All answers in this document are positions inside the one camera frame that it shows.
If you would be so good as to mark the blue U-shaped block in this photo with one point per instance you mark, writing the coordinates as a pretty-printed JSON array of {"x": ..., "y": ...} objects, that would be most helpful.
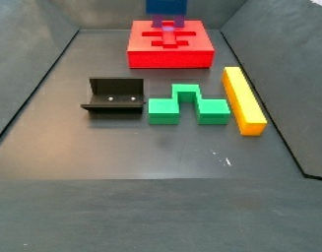
[{"x": 165, "y": 7}]

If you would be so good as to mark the red slotted board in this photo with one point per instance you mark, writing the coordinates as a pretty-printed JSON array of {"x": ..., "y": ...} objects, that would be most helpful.
[{"x": 181, "y": 48}]

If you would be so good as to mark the green stepped block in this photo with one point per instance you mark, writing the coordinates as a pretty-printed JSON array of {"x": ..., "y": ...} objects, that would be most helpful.
[{"x": 211, "y": 111}]

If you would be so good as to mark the yellow long bar block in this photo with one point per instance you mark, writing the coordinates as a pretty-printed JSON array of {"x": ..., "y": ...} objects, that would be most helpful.
[{"x": 248, "y": 116}]

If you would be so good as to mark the purple U-shaped block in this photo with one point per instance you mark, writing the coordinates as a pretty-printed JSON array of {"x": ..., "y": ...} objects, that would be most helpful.
[{"x": 167, "y": 25}]

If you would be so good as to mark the black angled bracket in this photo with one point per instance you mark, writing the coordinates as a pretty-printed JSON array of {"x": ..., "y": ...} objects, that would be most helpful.
[{"x": 115, "y": 94}]

